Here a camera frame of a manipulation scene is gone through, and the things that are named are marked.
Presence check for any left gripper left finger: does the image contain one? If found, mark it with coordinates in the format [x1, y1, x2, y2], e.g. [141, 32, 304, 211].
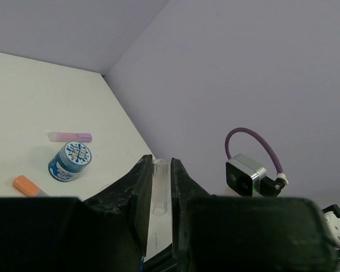
[84, 155, 153, 256]

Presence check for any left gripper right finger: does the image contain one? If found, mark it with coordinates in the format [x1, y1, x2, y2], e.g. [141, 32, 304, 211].
[170, 158, 214, 271]

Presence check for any clear plastic pen cap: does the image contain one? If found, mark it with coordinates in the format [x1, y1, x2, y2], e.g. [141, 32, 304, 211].
[152, 159, 169, 216]

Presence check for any blue pen refill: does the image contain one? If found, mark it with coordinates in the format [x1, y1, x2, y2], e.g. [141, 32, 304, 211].
[140, 256, 145, 272]

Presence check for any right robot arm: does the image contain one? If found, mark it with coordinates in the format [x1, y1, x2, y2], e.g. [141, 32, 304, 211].
[322, 204, 340, 257]

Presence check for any blue paint jar right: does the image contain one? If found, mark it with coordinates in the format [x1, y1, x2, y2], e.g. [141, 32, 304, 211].
[48, 141, 92, 182]

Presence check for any pink highlighter marker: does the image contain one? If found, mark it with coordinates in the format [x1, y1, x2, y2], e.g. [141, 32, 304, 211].
[48, 132, 92, 143]

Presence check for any orange highlighter marker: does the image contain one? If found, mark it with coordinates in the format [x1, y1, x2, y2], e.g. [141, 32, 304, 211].
[12, 175, 48, 197]

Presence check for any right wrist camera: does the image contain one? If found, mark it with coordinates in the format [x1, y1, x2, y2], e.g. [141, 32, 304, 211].
[226, 154, 267, 197]

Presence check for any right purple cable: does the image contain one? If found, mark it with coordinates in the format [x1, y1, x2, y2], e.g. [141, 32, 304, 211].
[225, 127, 288, 185]

